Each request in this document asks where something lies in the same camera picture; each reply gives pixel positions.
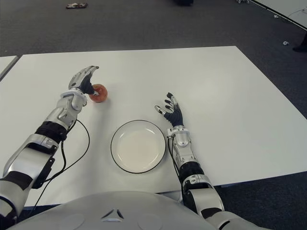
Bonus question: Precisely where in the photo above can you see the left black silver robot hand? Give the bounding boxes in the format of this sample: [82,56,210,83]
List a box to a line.
[68,65,100,95]

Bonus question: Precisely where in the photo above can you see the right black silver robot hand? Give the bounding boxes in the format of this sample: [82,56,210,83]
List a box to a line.
[154,92,185,128]

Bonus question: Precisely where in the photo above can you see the red apple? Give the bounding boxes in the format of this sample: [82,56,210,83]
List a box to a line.
[89,83,108,103]

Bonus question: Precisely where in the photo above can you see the white plate with black rim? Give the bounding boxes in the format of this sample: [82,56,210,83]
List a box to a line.
[110,119,166,174]

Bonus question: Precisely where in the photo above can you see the dark patterned item on floor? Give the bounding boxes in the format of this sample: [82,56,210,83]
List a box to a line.
[66,2,88,10]

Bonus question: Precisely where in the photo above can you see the neighbouring white table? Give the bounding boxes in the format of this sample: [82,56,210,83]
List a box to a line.
[0,55,20,81]

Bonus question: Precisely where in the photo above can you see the silver robot torso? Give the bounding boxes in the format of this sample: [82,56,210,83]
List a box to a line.
[14,190,216,230]

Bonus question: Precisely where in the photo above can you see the person's dark leg and shoe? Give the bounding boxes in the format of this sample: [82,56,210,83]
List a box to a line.
[293,31,307,52]

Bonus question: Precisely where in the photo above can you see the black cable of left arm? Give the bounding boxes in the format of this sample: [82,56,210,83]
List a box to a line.
[30,119,91,211]

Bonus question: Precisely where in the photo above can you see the white table with cable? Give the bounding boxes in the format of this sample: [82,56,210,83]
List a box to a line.
[250,0,307,30]

